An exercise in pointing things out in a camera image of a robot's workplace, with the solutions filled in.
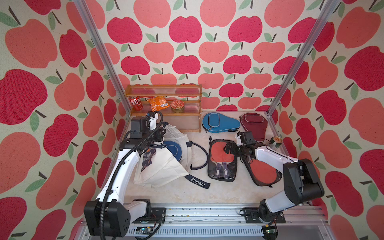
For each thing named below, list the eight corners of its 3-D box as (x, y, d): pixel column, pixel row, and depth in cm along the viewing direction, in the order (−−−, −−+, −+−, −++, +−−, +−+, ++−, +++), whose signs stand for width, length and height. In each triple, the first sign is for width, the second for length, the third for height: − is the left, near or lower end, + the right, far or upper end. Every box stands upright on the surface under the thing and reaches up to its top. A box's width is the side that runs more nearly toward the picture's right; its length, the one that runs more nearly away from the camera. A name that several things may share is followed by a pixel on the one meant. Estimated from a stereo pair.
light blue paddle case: (202, 132, 109) (203, 129, 107) (201, 115, 121) (202, 112, 118) (240, 132, 109) (241, 130, 107) (235, 115, 121) (236, 112, 118)
